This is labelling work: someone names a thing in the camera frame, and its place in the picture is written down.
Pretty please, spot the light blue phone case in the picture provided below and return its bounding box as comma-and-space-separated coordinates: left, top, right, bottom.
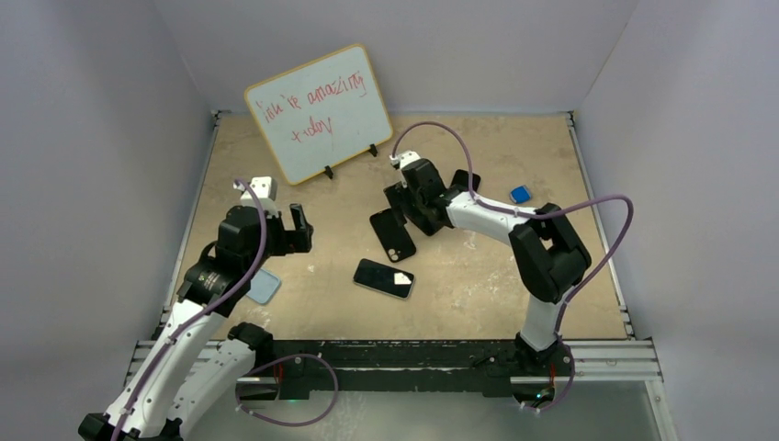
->
246, 268, 282, 305

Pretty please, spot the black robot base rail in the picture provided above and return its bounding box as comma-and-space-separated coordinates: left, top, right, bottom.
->
243, 339, 574, 403

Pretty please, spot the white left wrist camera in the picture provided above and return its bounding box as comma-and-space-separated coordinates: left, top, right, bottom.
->
233, 176, 278, 216

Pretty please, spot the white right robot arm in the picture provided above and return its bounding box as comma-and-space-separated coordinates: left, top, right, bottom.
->
384, 152, 592, 374

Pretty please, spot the black phone case with cutout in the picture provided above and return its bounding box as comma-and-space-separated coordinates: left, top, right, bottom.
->
450, 169, 481, 192

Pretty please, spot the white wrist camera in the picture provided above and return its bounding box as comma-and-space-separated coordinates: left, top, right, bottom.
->
389, 151, 421, 170
233, 176, 278, 216

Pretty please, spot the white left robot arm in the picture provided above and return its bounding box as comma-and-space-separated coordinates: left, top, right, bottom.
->
78, 203, 314, 440

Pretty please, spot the black phone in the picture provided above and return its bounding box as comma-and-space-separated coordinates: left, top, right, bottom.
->
369, 209, 417, 263

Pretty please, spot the silver-edged black-screen phone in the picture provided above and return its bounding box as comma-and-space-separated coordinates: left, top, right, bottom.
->
353, 259, 415, 300

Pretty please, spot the blue whiteboard eraser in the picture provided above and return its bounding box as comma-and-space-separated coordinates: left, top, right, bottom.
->
510, 186, 533, 204

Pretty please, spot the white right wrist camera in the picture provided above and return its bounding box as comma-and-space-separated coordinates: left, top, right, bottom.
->
389, 151, 421, 170

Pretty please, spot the yellow-framed whiteboard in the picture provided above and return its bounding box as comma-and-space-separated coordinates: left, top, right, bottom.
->
243, 44, 393, 185

